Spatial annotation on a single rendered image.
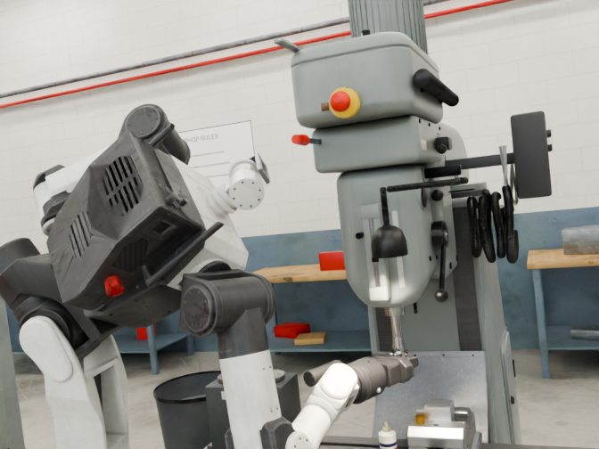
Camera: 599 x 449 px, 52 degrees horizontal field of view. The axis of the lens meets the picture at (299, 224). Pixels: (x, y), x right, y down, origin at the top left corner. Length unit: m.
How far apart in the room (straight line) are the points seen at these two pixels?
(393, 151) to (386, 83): 0.16
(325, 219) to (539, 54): 2.39
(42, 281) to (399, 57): 0.84
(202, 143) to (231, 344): 5.50
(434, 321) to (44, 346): 1.08
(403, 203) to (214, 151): 5.16
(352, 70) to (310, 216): 4.79
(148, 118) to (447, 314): 1.03
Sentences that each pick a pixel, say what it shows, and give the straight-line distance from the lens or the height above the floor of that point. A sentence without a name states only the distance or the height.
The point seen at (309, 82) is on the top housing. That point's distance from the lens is 1.28.
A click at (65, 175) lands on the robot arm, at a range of 1.39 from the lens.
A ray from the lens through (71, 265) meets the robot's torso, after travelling 1.19.
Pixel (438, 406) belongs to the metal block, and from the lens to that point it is 1.51.
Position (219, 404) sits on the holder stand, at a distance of 1.68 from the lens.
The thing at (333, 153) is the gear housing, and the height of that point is 1.67.
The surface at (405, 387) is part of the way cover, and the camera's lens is 1.88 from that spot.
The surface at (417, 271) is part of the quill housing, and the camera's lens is 1.37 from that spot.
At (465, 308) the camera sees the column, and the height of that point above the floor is 1.21.
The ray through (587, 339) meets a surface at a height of 0.23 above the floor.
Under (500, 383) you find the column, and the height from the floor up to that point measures 0.98.
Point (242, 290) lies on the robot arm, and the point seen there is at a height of 1.44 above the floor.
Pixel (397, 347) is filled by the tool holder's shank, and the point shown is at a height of 1.20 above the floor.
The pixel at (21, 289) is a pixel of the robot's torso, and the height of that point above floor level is 1.46.
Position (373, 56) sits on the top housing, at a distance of 1.24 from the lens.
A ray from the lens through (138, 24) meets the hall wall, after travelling 7.08.
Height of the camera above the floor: 1.59
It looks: 3 degrees down
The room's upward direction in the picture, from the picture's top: 6 degrees counter-clockwise
